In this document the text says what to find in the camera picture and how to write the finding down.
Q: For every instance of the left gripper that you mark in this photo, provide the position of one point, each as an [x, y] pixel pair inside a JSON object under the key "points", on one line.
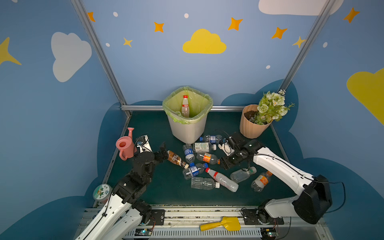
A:
{"points": [[160, 155]]}

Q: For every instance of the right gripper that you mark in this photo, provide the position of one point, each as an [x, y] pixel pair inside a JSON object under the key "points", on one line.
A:
{"points": [[229, 160]]}

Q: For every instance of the brown coffee bottle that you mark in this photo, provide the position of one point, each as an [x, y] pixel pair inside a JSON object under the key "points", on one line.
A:
{"points": [[176, 160]]}

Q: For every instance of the clear bottle green cap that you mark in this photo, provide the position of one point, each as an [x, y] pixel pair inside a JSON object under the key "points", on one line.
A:
{"points": [[242, 175]]}

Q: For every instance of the white bottle red cap diagonal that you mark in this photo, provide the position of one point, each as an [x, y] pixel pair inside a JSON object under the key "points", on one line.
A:
{"points": [[223, 180]]}

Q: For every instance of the clear bottle orange label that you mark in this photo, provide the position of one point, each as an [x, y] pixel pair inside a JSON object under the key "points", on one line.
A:
{"points": [[208, 158], [261, 181]]}

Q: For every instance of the white bottle red label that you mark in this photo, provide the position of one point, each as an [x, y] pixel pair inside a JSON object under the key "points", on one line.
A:
{"points": [[185, 107]]}

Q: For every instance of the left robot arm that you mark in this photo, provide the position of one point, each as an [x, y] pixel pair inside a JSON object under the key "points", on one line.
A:
{"points": [[124, 210]]}

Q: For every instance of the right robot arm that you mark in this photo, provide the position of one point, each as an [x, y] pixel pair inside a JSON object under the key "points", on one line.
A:
{"points": [[313, 195]]}

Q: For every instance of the white waste bin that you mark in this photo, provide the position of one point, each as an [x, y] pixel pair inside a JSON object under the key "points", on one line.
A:
{"points": [[190, 133]]}

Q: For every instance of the beige ribbed flower pot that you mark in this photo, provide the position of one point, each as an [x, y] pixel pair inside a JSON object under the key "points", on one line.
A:
{"points": [[247, 128]]}

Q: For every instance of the clear bottle blue label upright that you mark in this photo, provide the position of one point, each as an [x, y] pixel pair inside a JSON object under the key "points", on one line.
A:
{"points": [[189, 153]]}

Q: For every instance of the small bottle blue label back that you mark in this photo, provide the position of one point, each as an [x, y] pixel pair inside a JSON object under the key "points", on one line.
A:
{"points": [[213, 139]]}

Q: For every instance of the clear bottle blue label centre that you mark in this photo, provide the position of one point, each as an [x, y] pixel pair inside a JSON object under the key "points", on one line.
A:
{"points": [[194, 170]]}

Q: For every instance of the clear bottle green white label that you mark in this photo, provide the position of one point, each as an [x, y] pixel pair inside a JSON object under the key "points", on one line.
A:
{"points": [[204, 147]]}

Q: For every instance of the pink watering can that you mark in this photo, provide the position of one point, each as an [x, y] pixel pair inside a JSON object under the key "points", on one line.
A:
{"points": [[126, 146]]}

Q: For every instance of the white artificial flowers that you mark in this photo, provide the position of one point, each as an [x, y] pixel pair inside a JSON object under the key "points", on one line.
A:
{"points": [[272, 107]]}

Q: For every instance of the clear empty bottle white cap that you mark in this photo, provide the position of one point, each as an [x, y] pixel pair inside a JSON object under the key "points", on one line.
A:
{"points": [[204, 183]]}

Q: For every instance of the green white tape roll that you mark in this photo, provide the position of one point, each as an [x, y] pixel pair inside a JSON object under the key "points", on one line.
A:
{"points": [[102, 193]]}

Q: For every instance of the yellow plastic shovel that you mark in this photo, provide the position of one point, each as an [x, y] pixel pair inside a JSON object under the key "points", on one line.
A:
{"points": [[229, 223]]}

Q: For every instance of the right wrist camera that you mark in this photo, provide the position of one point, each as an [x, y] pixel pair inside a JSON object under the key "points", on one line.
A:
{"points": [[226, 148]]}

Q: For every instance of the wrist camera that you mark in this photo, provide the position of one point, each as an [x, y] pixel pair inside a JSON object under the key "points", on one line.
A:
{"points": [[226, 148], [142, 144]]}

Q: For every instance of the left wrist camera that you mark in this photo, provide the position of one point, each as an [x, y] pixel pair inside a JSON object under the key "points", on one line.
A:
{"points": [[142, 144]]}

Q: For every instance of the aluminium frame back rail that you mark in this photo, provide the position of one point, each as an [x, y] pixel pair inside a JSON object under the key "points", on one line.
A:
{"points": [[160, 108]]}

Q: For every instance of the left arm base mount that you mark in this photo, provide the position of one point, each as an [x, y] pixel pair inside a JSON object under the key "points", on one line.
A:
{"points": [[155, 217]]}

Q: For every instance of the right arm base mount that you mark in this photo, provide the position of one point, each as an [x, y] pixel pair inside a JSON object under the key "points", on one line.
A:
{"points": [[255, 216]]}

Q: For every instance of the white cable duct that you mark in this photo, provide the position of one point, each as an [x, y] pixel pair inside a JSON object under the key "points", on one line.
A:
{"points": [[161, 233]]}

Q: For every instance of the aluminium frame right post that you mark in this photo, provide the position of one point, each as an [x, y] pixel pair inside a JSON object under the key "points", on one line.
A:
{"points": [[306, 46]]}

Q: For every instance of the aluminium frame post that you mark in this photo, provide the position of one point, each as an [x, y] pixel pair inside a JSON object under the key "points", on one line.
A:
{"points": [[88, 26], [306, 46]]}

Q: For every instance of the aluminium frame left post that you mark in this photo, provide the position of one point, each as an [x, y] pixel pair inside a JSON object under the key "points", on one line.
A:
{"points": [[88, 26]]}

